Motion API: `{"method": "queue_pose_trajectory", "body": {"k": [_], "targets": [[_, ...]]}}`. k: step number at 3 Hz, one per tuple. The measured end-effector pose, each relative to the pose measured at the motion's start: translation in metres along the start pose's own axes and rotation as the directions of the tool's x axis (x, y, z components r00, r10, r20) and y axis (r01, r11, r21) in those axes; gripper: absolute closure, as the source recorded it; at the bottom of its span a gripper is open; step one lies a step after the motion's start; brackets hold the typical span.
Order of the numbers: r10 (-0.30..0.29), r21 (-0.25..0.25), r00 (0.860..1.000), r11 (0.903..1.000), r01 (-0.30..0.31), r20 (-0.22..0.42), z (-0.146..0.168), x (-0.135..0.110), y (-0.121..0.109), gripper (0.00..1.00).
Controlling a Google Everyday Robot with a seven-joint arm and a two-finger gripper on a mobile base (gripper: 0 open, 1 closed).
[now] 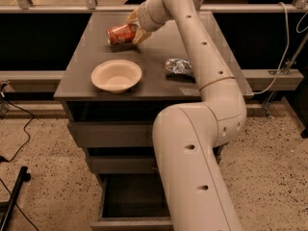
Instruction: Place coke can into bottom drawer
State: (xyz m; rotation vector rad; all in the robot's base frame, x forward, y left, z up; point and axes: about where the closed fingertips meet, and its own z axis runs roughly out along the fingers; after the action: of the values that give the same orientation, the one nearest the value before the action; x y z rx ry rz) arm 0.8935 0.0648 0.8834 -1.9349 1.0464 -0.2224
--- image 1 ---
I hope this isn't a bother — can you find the white paper bowl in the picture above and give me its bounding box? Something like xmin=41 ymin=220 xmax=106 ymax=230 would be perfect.
xmin=91 ymin=60 xmax=142 ymax=93

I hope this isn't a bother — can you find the white cable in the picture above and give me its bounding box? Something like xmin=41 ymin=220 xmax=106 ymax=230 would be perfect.
xmin=252 ymin=1 xmax=308 ymax=96

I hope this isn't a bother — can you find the middle grey drawer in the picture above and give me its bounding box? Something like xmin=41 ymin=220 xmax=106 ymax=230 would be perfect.
xmin=86 ymin=155 xmax=159 ymax=174

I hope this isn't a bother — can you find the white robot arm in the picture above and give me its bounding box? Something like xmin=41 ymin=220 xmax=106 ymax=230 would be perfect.
xmin=128 ymin=0 xmax=246 ymax=231

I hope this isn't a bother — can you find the red crushed coke can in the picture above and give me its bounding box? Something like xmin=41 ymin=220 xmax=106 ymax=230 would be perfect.
xmin=107 ymin=24 xmax=138 ymax=45

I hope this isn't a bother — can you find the grey drawer cabinet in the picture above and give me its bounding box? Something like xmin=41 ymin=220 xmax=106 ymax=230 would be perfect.
xmin=55 ymin=11 xmax=246 ymax=231

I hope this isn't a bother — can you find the metal railing frame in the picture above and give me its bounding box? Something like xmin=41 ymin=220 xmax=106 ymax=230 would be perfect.
xmin=0 ymin=0 xmax=308 ymax=15

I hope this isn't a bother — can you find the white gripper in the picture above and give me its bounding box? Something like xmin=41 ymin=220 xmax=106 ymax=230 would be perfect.
xmin=125 ymin=0 xmax=170 ymax=45

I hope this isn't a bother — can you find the bottom grey open drawer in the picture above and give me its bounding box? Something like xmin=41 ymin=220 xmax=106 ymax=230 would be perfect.
xmin=90 ymin=173 xmax=173 ymax=231

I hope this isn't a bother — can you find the top grey drawer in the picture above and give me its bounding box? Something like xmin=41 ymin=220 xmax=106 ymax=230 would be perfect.
xmin=67 ymin=121 xmax=153 ymax=147

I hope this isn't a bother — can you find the black stand leg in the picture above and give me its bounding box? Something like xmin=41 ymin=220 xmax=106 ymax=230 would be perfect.
xmin=0 ymin=167 xmax=31 ymax=231

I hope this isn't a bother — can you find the black floor cable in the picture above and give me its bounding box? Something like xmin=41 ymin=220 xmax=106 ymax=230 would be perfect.
xmin=0 ymin=99 xmax=37 ymax=164

